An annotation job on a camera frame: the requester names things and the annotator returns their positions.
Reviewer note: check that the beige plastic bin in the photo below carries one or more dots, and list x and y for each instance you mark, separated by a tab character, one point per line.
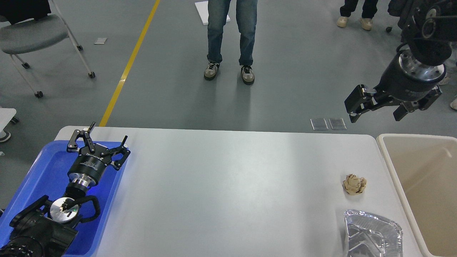
424	173

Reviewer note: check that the right floor plate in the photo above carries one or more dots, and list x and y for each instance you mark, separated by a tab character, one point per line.
337	124

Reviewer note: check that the crumpled brown paper ball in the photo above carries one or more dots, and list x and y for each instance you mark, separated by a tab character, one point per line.
354	185

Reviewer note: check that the blue plastic tray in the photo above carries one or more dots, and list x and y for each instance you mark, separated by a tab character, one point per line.
48	176

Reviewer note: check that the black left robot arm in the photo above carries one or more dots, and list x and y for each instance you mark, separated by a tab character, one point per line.
62	206

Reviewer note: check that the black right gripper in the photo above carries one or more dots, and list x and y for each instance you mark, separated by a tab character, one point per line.
406	83

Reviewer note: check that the left floor plate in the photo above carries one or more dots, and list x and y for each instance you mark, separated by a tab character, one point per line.
319	124

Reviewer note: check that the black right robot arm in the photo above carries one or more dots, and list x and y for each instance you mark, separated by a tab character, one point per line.
428	31

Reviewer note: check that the aluminium foil tray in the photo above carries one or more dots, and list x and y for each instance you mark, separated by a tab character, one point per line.
372	235

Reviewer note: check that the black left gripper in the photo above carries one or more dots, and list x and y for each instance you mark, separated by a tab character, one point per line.
93	159

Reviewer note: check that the grey rolling chair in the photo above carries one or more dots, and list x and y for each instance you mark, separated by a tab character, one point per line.
33	27

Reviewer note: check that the white furniture at left edge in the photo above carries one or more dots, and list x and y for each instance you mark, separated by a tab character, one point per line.
6	116

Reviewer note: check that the floor plate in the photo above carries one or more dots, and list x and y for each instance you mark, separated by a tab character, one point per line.
319	124
337	124

